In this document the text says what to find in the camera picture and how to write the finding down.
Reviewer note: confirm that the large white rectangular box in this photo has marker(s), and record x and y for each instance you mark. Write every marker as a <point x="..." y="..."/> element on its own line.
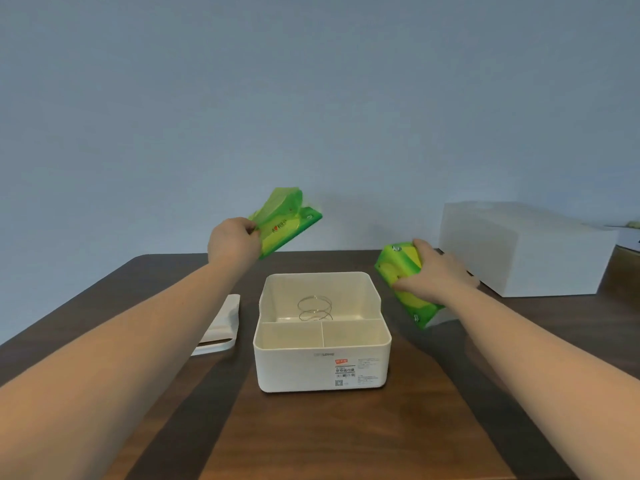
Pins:
<point x="525" y="249"/>

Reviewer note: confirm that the person's left thumb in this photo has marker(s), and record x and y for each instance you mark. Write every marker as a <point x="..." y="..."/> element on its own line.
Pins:
<point x="252" y="228"/>

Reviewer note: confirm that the person's right forearm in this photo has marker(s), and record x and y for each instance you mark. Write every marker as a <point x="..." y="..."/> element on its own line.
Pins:
<point x="545" y="374"/>

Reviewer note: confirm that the metal coil spring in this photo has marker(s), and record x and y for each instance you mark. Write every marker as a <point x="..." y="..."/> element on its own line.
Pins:
<point x="314" y="308"/>

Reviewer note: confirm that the white tissue box lid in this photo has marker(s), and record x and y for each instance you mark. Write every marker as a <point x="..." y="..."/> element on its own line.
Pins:
<point x="220" y="324"/>

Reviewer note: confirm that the white plastic tissue box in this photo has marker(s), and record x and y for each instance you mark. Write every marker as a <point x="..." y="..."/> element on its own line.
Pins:
<point x="322" y="352"/>

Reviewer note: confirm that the person's right hand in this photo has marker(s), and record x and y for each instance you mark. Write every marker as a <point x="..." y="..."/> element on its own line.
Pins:
<point x="437" y="279"/>

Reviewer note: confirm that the person's left forearm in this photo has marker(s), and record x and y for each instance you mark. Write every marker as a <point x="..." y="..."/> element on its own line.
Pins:
<point x="115" y="364"/>

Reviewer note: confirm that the person's right thumb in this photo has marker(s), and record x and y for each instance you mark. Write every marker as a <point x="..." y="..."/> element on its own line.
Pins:
<point x="404" y="283"/>

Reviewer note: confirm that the green tissue packet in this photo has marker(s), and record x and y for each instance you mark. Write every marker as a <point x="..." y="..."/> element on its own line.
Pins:
<point x="287" y="224"/>
<point x="405" y="267"/>

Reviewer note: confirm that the person's left hand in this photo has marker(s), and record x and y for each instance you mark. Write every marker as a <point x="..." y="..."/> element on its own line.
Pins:
<point x="229" y="247"/>

